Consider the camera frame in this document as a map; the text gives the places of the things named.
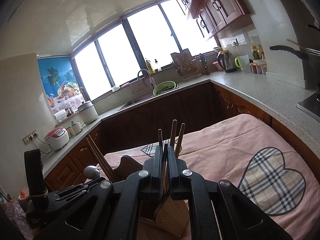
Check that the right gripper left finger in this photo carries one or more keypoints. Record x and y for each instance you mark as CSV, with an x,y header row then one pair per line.
x,y
116,214

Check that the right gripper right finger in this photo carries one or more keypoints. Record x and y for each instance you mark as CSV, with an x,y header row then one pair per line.
x,y
218,210

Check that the brown ridged chopstick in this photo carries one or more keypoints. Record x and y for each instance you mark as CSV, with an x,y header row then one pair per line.
x,y
102,159

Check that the carved wooden chopstick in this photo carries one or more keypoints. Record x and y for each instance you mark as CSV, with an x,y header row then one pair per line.
x,y
179,141

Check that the brown carved chopstick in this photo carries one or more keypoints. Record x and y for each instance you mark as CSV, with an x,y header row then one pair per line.
x,y
98,159

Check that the wooden utensil holder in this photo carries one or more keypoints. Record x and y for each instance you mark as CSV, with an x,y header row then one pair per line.
x,y
166,219

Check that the red white rice cooker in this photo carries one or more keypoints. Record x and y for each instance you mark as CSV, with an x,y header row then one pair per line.
x,y
57,138

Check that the pink heart-print tablecloth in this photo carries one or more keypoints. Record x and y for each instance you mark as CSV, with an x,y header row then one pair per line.
x,y
262,165

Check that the small white lidded pot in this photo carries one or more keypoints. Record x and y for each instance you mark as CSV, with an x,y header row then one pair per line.
x,y
76,128

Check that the white electric cooker pot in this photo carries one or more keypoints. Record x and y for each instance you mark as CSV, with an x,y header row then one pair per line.
x,y
87,112

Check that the green colander basin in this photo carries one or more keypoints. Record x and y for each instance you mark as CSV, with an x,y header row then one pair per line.
x,y
164,87

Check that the lower wooden counter cabinets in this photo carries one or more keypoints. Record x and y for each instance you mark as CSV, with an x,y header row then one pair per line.
x,y
197,107

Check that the oil bottle on sill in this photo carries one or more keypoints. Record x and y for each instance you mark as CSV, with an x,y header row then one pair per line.
x,y
149,67

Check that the dish drying rack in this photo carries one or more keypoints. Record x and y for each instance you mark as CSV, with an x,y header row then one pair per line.
x,y
185,65

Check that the gas stove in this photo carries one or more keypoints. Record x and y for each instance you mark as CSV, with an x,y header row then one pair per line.
x,y
311,106

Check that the steel electric kettle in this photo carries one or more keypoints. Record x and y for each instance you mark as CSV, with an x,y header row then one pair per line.
x,y
226,62

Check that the condiment bottles group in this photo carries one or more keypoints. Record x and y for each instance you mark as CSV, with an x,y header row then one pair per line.
x,y
258,64

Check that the black wok with lid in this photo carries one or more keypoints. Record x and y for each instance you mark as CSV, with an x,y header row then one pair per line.
x,y
302,52

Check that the wall power socket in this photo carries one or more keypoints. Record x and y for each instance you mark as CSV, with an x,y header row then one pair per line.
x,y
33,135

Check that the tropical fruit wall poster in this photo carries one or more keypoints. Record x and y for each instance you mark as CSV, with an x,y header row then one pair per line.
x,y
60,84

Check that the upper wooden wall cabinets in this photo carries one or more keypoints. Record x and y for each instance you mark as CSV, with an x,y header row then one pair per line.
x,y
216,15

